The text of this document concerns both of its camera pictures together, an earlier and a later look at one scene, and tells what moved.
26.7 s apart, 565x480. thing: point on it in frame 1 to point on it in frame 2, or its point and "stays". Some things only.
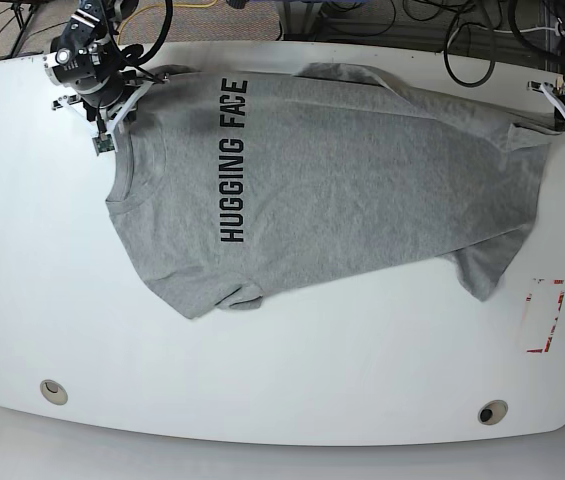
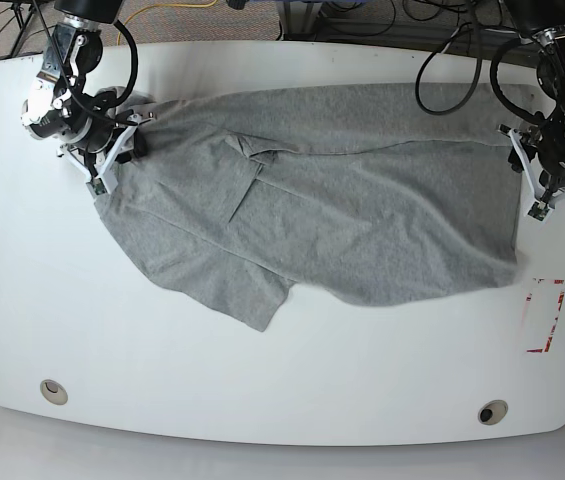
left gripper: x=104 y=96 to x=102 y=168
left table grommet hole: x=53 y=391 stays
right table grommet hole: x=492 y=411 stays
